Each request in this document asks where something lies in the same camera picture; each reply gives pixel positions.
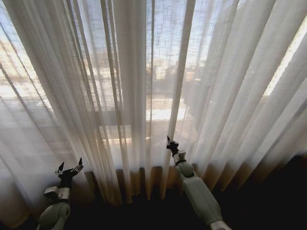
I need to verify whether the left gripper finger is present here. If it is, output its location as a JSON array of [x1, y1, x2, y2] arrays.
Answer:
[[71, 157, 84, 173], [54, 161, 65, 176]]

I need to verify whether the sheer white curtain panel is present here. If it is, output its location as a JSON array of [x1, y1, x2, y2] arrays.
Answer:
[[0, 0, 196, 228], [160, 0, 307, 192]]

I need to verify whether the window with city view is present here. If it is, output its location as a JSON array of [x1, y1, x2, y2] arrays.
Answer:
[[0, 0, 307, 168]]

